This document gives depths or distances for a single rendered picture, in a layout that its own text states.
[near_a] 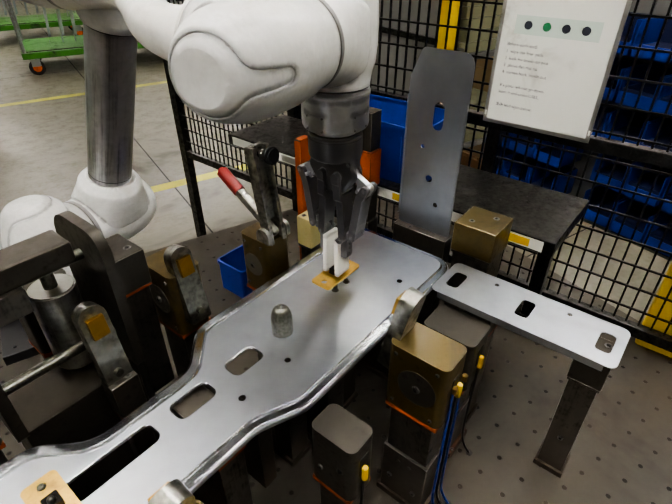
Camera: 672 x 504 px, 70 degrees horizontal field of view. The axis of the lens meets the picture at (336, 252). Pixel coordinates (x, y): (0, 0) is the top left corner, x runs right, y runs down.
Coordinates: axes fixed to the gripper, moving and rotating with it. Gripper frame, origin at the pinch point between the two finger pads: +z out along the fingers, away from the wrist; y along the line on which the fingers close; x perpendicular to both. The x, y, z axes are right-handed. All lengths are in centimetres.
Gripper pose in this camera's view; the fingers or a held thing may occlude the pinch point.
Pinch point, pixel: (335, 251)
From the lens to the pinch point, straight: 75.8
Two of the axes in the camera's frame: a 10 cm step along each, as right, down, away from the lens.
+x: 6.3, -4.4, 6.4
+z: 0.0, 8.2, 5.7
